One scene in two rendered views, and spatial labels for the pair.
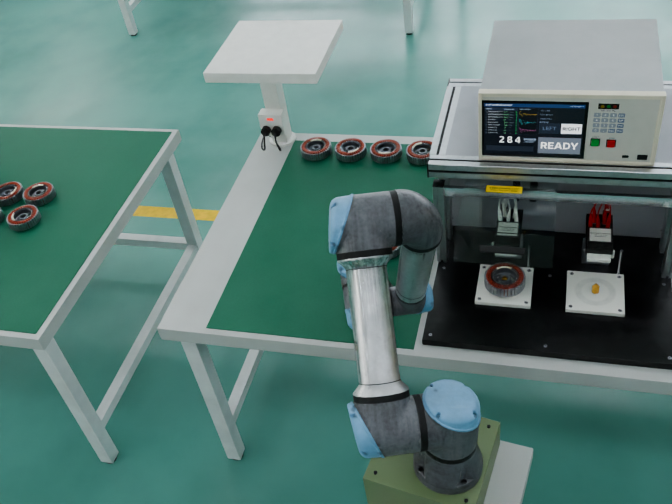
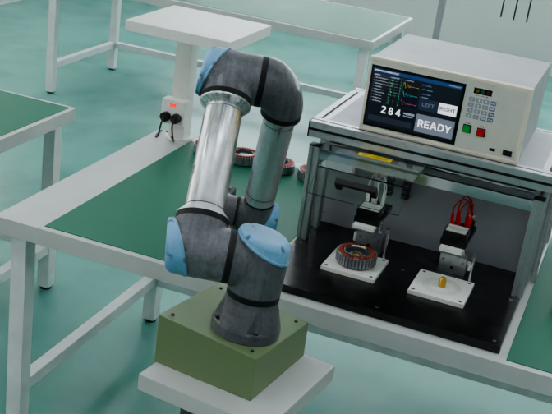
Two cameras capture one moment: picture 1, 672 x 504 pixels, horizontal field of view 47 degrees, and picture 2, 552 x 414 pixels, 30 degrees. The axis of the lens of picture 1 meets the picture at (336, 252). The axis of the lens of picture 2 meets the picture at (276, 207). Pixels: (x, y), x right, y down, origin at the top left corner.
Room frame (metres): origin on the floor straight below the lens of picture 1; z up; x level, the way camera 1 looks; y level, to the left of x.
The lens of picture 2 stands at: (-1.05, -0.11, 1.94)
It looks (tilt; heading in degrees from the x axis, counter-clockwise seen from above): 22 degrees down; 358
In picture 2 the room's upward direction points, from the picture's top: 8 degrees clockwise
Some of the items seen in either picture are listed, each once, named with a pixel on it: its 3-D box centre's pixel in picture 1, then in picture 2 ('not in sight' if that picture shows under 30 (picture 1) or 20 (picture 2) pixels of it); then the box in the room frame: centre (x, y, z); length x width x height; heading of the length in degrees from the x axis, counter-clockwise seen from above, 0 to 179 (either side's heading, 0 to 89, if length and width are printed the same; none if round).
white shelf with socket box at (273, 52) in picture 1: (286, 106); (194, 89); (2.32, 0.08, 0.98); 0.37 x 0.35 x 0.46; 69
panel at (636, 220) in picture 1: (556, 191); (428, 198); (1.69, -0.65, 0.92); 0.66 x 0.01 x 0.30; 69
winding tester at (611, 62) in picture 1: (568, 88); (457, 94); (1.75, -0.69, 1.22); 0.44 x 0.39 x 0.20; 69
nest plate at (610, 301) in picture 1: (595, 292); (441, 287); (1.41, -0.68, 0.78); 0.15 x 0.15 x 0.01; 69
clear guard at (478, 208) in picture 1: (507, 213); (372, 175); (1.50, -0.46, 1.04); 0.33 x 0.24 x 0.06; 159
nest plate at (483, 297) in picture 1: (504, 285); (355, 264); (1.50, -0.45, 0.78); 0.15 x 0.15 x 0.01; 69
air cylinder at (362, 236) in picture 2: not in sight; (370, 239); (1.63, -0.50, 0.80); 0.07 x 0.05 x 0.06; 69
